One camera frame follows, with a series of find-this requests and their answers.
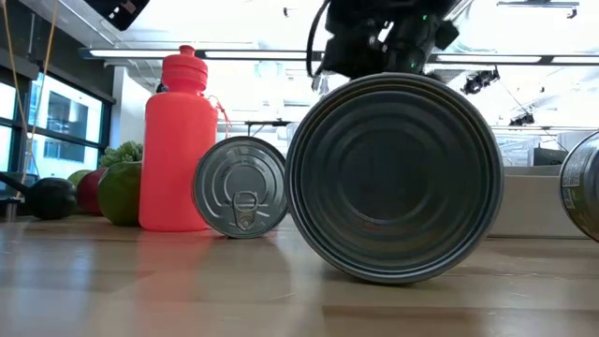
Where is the dark red apple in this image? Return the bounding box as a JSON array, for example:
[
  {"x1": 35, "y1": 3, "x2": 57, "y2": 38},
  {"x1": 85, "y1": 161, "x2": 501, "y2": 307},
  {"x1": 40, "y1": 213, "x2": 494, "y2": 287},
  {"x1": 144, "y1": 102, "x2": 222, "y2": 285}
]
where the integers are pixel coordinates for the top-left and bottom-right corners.
[{"x1": 76, "y1": 167, "x2": 109, "y2": 217}]

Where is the orange extension cable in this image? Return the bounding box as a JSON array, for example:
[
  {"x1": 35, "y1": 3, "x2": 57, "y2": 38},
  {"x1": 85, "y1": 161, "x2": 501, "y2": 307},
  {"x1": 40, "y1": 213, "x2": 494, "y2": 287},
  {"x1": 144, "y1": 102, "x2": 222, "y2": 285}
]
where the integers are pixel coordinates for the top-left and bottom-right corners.
[{"x1": 0, "y1": 0, "x2": 60, "y2": 186}]

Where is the coral plastic sports bottle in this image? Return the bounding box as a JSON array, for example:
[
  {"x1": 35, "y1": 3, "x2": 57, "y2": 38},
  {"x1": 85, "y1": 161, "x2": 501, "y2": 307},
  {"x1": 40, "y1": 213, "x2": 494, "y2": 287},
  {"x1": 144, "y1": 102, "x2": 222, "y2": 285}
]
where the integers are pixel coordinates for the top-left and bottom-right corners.
[{"x1": 139, "y1": 45, "x2": 233, "y2": 233}]

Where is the green pear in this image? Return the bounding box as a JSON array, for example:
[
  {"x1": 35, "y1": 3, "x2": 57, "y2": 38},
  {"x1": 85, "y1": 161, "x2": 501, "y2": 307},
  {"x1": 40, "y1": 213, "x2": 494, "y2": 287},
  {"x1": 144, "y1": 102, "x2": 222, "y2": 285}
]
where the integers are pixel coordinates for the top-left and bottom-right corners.
[{"x1": 66, "y1": 168, "x2": 93, "y2": 188}]

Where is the long linear ceiling light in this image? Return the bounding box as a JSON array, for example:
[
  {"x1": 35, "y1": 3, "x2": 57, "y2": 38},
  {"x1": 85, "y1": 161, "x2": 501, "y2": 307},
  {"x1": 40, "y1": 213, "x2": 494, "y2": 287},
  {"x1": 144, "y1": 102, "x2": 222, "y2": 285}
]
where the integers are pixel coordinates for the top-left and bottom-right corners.
[{"x1": 79, "y1": 46, "x2": 599, "y2": 66}]

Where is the green round fruit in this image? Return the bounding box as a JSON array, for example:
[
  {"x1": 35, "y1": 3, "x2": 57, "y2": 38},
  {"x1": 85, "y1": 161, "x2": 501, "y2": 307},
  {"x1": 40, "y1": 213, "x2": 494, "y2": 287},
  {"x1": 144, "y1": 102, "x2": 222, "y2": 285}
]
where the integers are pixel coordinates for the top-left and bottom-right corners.
[{"x1": 96, "y1": 161, "x2": 143, "y2": 228}]

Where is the labelled tin can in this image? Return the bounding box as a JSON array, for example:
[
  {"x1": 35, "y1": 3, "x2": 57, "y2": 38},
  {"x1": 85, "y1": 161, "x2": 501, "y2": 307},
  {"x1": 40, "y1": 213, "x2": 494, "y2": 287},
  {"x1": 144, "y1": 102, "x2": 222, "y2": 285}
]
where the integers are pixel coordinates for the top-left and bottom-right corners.
[{"x1": 559, "y1": 130, "x2": 599, "y2": 244}]

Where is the green broccoli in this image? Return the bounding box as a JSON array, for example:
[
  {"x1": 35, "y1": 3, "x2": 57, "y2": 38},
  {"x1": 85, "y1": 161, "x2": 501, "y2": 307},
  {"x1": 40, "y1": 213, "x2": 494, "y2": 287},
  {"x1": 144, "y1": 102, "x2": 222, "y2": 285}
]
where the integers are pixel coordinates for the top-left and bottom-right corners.
[{"x1": 98, "y1": 140, "x2": 144, "y2": 169}]

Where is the black ceiling spotlight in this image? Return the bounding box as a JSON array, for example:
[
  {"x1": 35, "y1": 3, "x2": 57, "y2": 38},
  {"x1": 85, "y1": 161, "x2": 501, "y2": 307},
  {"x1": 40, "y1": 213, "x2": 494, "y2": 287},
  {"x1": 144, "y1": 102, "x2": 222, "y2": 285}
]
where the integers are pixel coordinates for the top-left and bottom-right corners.
[
  {"x1": 460, "y1": 67, "x2": 501, "y2": 96},
  {"x1": 508, "y1": 110, "x2": 536, "y2": 127}
]

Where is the grey tray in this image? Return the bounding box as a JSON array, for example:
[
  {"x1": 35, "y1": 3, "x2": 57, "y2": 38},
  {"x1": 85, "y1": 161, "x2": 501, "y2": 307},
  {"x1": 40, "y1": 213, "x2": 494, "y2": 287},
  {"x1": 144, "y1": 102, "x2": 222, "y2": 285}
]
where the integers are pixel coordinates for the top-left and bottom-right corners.
[{"x1": 489, "y1": 165, "x2": 589, "y2": 240}]

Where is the black monitor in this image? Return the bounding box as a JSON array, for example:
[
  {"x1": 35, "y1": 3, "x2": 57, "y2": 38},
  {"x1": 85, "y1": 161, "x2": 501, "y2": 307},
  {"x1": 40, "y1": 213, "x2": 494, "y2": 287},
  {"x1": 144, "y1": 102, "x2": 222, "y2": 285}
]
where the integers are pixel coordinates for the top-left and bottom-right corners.
[{"x1": 533, "y1": 147, "x2": 570, "y2": 168}]

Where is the dark green avocado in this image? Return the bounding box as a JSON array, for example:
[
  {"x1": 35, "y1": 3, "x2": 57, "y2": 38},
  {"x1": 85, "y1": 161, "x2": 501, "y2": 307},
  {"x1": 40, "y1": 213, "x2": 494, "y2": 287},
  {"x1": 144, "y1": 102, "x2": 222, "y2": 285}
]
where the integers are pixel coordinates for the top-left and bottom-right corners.
[{"x1": 26, "y1": 176, "x2": 79, "y2": 221}]

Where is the dark-framed window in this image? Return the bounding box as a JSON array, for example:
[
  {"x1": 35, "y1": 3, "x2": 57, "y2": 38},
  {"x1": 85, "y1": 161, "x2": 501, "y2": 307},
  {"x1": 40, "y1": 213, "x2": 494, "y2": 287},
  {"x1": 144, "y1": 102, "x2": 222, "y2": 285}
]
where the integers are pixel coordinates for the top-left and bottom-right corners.
[{"x1": 0, "y1": 46, "x2": 116, "y2": 188}]

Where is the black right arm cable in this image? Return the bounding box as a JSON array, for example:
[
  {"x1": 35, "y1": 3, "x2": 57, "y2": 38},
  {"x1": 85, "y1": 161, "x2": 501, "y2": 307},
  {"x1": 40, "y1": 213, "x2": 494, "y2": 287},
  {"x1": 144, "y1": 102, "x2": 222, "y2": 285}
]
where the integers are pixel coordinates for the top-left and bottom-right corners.
[{"x1": 306, "y1": 0, "x2": 331, "y2": 79}]

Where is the large tin can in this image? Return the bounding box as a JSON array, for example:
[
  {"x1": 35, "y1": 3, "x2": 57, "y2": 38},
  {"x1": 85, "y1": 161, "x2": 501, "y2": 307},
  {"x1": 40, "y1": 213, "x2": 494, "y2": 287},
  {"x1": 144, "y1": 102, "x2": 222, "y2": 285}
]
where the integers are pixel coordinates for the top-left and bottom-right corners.
[{"x1": 284, "y1": 73, "x2": 505, "y2": 286}]

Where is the yellowfin tuna can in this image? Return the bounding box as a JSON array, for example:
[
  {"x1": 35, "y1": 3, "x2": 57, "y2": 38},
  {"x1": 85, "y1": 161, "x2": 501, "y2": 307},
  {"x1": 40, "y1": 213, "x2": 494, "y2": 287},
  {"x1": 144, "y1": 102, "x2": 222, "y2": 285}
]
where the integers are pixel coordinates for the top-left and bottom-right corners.
[{"x1": 192, "y1": 135, "x2": 289, "y2": 240}]

